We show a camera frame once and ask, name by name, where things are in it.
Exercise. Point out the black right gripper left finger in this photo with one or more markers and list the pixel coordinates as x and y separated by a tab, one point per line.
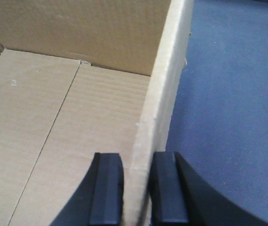
98	200

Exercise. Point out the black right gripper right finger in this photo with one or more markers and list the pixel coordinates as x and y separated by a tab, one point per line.
180	197

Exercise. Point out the brown cardboard carton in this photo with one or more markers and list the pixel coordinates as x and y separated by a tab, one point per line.
79	77

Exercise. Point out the dark blue conveyor belt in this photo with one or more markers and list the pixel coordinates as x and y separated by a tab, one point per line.
220	118

